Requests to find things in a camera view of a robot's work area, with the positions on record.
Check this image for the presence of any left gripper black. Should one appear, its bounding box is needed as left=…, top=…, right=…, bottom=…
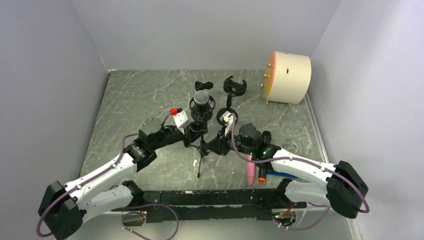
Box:
left=151, top=121, right=208, bottom=150

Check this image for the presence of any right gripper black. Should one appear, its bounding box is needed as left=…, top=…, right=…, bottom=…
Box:
left=206, top=125, right=254, bottom=156

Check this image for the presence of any black tripod microphone stand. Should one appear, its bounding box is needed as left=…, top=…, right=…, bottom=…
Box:
left=189, top=90, right=216, bottom=178

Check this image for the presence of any grey-head microphone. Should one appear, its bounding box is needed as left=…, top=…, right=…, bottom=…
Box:
left=192, top=90, right=210, bottom=131

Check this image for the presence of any pink microphone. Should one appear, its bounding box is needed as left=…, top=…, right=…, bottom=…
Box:
left=247, top=162, right=256, bottom=186

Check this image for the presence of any black round-base clip stand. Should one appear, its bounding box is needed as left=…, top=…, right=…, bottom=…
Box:
left=194, top=80, right=214, bottom=92

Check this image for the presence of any black microphone orange end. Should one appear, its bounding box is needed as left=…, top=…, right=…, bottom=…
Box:
left=257, top=167, right=268, bottom=183

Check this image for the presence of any black round-base shock-mount stand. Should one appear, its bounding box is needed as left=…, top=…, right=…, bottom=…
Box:
left=216, top=75, right=247, bottom=126

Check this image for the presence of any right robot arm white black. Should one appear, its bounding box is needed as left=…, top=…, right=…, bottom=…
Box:
left=204, top=123, right=370, bottom=219

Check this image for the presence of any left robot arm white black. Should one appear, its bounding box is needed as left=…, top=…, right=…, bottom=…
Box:
left=36, top=113, right=208, bottom=240

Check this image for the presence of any blue black stapler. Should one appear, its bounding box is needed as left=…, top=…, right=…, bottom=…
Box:
left=267, top=170, right=297, bottom=179

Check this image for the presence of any beige cylindrical drum box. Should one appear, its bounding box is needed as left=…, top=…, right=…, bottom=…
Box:
left=263, top=51, right=312, bottom=105

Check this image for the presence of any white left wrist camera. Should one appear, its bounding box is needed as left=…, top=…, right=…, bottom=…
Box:
left=169, top=108, right=192, bottom=133

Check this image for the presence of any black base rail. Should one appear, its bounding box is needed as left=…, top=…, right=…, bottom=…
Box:
left=109, top=188, right=289, bottom=223

